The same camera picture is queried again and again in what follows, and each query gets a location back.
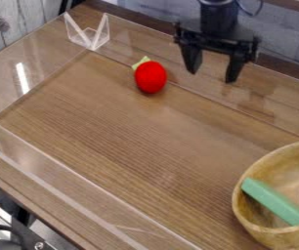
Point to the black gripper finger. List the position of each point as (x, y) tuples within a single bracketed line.
[(192, 56), (235, 67)]

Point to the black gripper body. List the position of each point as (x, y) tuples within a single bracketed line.
[(237, 39)]

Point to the brown wooden bowl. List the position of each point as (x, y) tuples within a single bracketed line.
[(277, 170)]

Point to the green rectangular stick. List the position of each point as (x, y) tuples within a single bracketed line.
[(277, 203)]

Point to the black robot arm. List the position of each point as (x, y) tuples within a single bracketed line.
[(219, 14)]

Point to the red plush strawberry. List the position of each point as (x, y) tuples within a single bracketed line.
[(149, 75)]

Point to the clear acrylic tray walls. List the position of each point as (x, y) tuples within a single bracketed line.
[(125, 170)]

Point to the clear acrylic corner bracket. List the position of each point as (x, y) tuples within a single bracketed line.
[(89, 38)]

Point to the black metal bracket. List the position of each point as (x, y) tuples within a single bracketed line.
[(28, 238)]

